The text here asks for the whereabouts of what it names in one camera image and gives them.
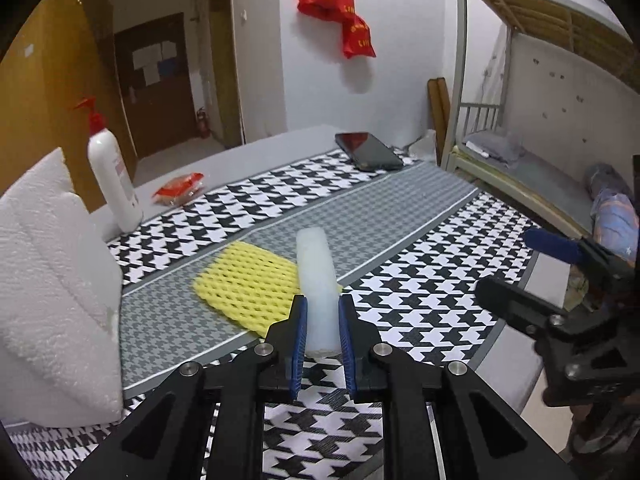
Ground black phone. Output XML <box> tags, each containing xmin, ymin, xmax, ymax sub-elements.
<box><xmin>335</xmin><ymin>132</ymin><xmax>405</xmax><ymax>172</ymax></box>

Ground clear plastic bag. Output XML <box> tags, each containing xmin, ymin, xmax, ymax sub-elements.
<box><xmin>407</xmin><ymin>129</ymin><xmax>439</xmax><ymax>161</ymax></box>

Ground wooden wardrobe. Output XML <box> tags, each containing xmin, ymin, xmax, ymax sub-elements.
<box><xmin>0</xmin><ymin>0</ymin><xmax>138</xmax><ymax>196</ymax></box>

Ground white foam box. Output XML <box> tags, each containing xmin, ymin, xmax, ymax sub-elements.
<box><xmin>0</xmin><ymin>147</ymin><xmax>125</xmax><ymax>428</ymax></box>

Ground brown door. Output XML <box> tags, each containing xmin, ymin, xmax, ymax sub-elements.
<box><xmin>114</xmin><ymin>12</ymin><xmax>197</xmax><ymax>160</ymax></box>

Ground houndstooth tablecloth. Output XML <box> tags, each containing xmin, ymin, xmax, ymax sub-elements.
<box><xmin>5</xmin><ymin>147</ymin><xmax>546</xmax><ymax>480</ymax></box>

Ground white foam tube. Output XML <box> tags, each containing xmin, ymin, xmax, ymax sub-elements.
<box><xmin>295</xmin><ymin>228</ymin><xmax>342</xmax><ymax>358</ymax></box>

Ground paper notices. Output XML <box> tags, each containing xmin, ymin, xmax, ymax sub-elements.
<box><xmin>131</xmin><ymin>42</ymin><xmax>178</xmax><ymax>87</ymax></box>

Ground red snack packet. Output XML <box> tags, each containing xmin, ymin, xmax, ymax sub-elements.
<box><xmin>152</xmin><ymin>172</ymin><xmax>205</xmax><ymax>207</ymax></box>

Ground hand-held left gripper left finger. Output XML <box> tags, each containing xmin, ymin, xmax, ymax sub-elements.
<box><xmin>67</xmin><ymin>294</ymin><xmax>309</xmax><ymax>480</ymax></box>

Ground yellow foam net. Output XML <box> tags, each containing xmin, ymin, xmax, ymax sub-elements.
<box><xmin>192</xmin><ymin>241</ymin><xmax>344</xmax><ymax>339</ymax></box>

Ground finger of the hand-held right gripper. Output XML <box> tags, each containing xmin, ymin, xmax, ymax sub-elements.
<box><xmin>474</xmin><ymin>277</ymin><xmax>566</xmax><ymax>347</ymax></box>
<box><xmin>524</xmin><ymin>227</ymin><xmax>632</xmax><ymax>277</ymax></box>

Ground white pump lotion bottle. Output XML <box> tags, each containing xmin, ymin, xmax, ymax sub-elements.
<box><xmin>74</xmin><ymin>97</ymin><xmax>144</xmax><ymax>233</ymax></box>

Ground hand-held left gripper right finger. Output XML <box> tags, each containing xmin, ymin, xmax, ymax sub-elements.
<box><xmin>338</xmin><ymin>294</ymin><xmax>576</xmax><ymax>480</ymax></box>

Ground wooden side door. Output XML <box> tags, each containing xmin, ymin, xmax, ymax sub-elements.
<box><xmin>207</xmin><ymin>0</ymin><xmax>246</xmax><ymax>146</ymax></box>

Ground blue patterned pillow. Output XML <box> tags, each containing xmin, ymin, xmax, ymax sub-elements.
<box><xmin>585</xmin><ymin>162</ymin><xmax>640</xmax><ymax>272</ymax></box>

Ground wooden boards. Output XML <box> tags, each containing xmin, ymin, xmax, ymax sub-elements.
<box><xmin>427</xmin><ymin>77</ymin><xmax>453</xmax><ymax>167</ymax></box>

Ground grey folded cloth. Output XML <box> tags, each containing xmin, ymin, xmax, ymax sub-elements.
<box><xmin>462</xmin><ymin>130</ymin><xmax>526</xmax><ymax>165</ymax></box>

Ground white bunk bed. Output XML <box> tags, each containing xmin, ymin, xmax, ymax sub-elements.
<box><xmin>439</xmin><ymin>0</ymin><xmax>640</xmax><ymax>261</ymax></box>

